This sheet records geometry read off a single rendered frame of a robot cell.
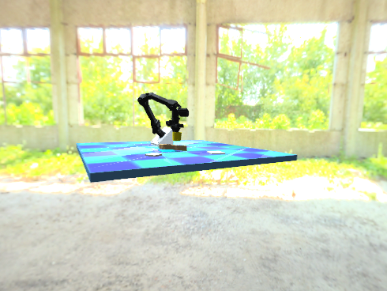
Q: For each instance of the yellow cup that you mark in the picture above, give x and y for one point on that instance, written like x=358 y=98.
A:
x=176 y=136

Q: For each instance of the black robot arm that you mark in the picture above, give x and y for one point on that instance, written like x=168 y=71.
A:
x=171 y=104

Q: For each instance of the tan wooden bar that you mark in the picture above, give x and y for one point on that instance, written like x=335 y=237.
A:
x=174 y=147

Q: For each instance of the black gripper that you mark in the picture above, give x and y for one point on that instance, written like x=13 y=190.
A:
x=176 y=127

